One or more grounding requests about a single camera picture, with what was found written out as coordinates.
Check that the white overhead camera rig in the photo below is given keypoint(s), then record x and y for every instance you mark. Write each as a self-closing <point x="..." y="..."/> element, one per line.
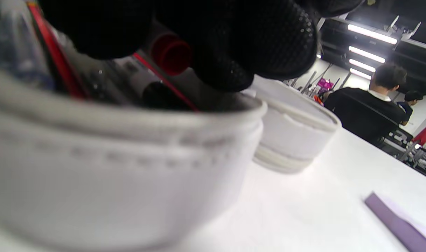
<point x="409" y="34"/>

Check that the purple sticky note pad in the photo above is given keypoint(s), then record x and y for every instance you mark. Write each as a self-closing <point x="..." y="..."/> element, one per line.
<point x="402" y="224"/>

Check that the white cartoon-print pencil case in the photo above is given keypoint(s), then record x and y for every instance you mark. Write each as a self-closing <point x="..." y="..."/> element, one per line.
<point x="128" y="175"/>

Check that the red-capped white marker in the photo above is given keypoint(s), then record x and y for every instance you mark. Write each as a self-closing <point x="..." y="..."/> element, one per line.
<point x="172" y="56"/>

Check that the person's right hand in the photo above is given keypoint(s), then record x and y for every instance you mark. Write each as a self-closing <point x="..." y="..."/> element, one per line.
<point x="234" y="35"/>

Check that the red flag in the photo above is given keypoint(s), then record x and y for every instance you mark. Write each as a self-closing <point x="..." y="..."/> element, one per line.
<point x="424" y="134"/>

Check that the ceiling light strips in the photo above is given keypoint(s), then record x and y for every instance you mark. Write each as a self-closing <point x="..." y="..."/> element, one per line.
<point x="370" y="34"/>

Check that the magenta screen monitor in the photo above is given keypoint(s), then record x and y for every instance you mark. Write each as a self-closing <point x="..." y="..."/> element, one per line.
<point x="325" y="83"/>

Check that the red pencil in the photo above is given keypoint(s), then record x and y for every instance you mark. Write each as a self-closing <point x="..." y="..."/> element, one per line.
<point x="153" y="71"/>
<point x="58" y="63"/>

